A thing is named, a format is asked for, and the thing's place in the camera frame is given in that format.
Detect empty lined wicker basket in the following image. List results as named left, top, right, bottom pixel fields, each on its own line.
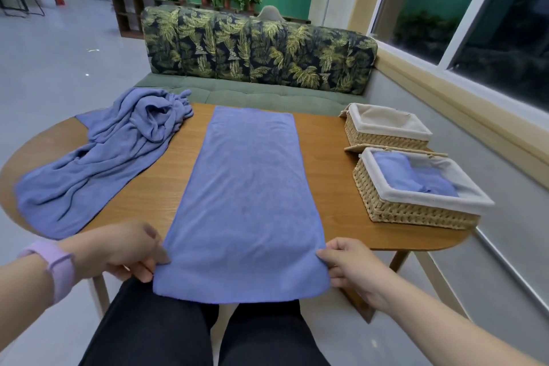
left=338, top=102, right=434, bottom=153

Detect lilac wrist watch band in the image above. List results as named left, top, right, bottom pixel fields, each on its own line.
left=17, top=240, right=76, bottom=305

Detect grey chair back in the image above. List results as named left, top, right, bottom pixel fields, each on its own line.
left=256, top=5, right=285, bottom=23

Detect person's black trousers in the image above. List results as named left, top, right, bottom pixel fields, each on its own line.
left=79, top=277, right=331, bottom=366

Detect leaf print green sofa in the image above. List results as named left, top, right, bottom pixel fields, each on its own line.
left=134, top=5, right=379, bottom=118

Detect blue towel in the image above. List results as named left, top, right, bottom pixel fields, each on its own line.
left=372, top=152, right=420, bottom=193
left=15, top=88, right=194, bottom=240
left=411, top=167, right=460, bottom=198
left=153, top=106, right=331, bottom=306

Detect wicker basket with towels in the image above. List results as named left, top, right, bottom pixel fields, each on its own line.
left=352, top=146, right=496, bottom=231

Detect person's right hand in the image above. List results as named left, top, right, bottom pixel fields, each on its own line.
left=317, top=237, right=393, bottom=309

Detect wooden table leg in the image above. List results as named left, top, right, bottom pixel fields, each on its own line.
left=343, top=250, right=471, bottom=324
left=87, top=273, right=112, bottom=322

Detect crumpled blue towel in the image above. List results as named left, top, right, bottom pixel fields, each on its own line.
left=15, top=88, right=194, bottom=240

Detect white framed window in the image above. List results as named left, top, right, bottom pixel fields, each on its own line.
left=368, top=0, right=549, bottom=122

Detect person's right forearm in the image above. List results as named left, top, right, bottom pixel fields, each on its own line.
left=377, top=276, right=546, bottom=366

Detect person's left hand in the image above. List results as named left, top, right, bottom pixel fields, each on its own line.
left=64, top=222, right=172, bottom=283

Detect person's left forearm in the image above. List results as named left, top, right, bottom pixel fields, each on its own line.
left=0, top=250, right=57, bottom=347

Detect folded blue towel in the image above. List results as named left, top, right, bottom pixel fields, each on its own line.
left=411, top=167, right=460, bottom=198
left=372, top=152, right=420, bottom=193

